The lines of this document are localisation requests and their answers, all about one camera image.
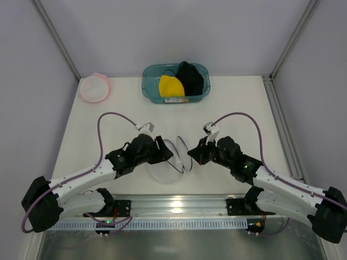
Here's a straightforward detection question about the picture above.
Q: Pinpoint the blue-rimmed mesh laundry bag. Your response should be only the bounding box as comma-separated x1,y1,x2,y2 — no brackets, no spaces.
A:
148,135,193,185

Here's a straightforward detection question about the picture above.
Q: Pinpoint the yellow bra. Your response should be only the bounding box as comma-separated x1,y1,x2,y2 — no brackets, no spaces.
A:
158,74,185,98

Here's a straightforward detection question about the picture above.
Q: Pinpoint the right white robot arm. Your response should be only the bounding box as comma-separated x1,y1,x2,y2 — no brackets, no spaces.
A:
188,136,346,244

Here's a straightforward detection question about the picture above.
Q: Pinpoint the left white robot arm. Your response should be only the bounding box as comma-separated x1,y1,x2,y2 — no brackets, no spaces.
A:
21,134,173,233

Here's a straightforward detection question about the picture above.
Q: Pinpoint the black bra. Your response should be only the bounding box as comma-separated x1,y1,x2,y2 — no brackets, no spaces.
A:
175,61,204,96

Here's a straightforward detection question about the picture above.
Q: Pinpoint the pink-rimmed mesh laundry bag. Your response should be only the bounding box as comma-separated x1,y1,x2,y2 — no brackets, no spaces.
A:
78,73,111,103

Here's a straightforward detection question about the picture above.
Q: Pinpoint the teal plastic bin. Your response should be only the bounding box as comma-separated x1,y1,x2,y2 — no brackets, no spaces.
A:
142,61,211,104

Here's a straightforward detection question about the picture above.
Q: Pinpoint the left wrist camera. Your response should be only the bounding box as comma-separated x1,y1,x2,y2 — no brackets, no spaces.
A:
135,122,154,137

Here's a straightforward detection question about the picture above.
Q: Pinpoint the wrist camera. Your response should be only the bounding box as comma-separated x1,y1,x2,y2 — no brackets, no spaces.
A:
135,122,154,137
203,122,220,145

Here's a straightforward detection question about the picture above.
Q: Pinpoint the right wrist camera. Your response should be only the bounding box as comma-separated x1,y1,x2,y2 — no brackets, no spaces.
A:
203,122,220,145

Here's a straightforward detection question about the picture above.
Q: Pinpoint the aluminium mounting rail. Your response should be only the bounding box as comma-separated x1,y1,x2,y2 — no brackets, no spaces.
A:
56,193,277,217

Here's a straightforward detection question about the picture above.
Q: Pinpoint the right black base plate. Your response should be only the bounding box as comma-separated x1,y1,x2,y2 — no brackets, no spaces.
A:
226,197,275,216

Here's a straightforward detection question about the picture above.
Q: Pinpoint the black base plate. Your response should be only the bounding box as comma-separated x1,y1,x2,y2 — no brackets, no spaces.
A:
89,200,131,218
226,197,275,216

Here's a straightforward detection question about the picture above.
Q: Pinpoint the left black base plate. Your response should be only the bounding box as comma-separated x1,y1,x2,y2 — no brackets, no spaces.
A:
89,200,131,218

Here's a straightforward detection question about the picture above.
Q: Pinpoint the white slotted cable duct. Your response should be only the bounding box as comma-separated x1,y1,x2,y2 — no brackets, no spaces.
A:
49,218,248,231

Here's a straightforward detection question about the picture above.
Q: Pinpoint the right aluminium frame rail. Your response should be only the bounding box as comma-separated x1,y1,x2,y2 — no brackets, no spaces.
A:
262,76,305,181

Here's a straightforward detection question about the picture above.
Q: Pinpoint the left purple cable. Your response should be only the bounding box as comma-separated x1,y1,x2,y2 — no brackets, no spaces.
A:
21,112,142,233

